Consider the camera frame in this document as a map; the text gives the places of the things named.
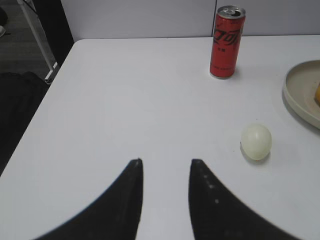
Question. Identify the red cola can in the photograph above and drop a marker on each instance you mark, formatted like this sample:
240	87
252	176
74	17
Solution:
228	29

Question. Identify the white metal frame leg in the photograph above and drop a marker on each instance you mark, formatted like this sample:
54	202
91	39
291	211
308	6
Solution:
33	21

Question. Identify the orange striped croissant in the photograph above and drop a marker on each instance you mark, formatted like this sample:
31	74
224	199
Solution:
317	95

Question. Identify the beige round plate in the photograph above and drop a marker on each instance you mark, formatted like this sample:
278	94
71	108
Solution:
299	90

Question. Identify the black chair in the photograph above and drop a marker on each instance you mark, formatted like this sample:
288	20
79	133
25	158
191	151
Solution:
20	97

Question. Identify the white egg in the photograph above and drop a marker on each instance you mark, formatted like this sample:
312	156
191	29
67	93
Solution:
256	141

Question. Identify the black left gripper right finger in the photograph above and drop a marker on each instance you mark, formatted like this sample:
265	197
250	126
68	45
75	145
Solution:
217	214

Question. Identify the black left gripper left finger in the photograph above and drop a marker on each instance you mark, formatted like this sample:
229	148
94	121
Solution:
114	215

